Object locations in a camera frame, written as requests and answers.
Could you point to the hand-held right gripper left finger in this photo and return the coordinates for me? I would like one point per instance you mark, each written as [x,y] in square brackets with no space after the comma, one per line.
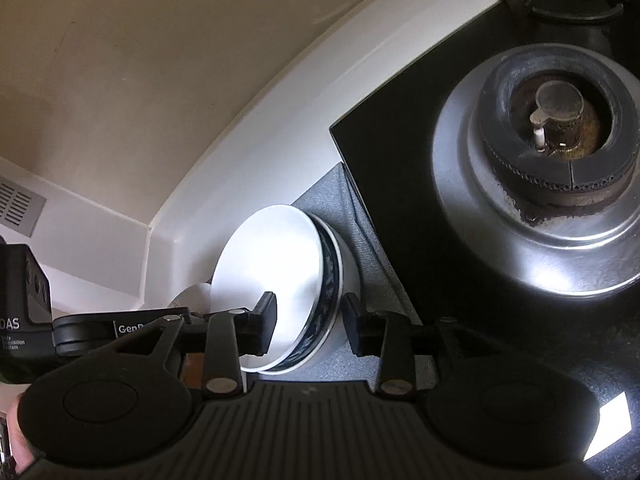
[264,329]

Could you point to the person's left hand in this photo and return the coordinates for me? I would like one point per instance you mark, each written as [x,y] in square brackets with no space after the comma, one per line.
[19,437]

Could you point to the white square floral plate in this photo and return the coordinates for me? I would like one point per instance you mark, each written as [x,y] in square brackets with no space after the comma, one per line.
[194,296]

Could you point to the round metal stove burner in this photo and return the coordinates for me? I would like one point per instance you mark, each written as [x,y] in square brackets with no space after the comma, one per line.
[475,210]

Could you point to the grey wall vent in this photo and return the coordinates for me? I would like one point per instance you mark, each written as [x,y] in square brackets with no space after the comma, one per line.
[20,207]

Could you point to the brown round plate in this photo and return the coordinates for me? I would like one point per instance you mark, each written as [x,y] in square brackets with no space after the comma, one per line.
[192,370]

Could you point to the white bowl with blue pattern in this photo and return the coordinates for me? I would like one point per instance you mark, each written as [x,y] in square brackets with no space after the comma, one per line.
[346,270]

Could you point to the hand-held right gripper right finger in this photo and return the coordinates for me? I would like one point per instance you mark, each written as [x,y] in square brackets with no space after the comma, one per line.
[353,326]

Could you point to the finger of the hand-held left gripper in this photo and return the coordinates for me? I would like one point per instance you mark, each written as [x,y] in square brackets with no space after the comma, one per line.
[95,331]

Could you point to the grey table mat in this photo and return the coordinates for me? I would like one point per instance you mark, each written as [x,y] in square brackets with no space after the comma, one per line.
[360,220]

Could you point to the black gas stove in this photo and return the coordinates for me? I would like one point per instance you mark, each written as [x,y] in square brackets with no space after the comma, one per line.
[400,110]

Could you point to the plain white bowl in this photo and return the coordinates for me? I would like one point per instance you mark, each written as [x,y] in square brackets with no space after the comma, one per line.
[270,260]

